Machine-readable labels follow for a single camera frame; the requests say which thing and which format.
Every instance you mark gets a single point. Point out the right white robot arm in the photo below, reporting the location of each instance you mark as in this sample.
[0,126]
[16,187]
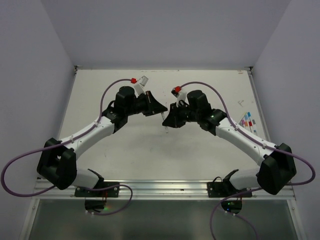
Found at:
[275,165]

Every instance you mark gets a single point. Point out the aluminium front rail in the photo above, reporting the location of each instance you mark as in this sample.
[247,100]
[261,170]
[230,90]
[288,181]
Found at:
[160,190]

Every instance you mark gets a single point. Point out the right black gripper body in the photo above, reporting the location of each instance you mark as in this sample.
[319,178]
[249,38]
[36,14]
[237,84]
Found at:
[182,114]

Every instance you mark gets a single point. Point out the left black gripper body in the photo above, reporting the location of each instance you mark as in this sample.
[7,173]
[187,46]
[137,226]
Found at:
[144,104]

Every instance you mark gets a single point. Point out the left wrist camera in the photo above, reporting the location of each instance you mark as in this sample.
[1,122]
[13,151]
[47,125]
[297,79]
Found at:
[139,86]

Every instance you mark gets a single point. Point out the white pen blue cap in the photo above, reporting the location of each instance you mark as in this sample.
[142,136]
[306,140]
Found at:
[246,115]

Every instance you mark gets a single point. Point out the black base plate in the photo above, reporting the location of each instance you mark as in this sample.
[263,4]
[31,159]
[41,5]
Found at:
[111,192]
[217,189]

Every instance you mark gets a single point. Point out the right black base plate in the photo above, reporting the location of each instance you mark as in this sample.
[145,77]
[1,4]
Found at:
[217,189]

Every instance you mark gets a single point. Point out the white pen red cap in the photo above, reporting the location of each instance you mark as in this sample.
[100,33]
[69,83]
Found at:
[247,124]

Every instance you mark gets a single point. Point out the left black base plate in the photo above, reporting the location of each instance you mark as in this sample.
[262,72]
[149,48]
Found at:
[111,192]

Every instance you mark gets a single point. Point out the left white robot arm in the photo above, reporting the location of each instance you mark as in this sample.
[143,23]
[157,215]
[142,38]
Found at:
[58,162]

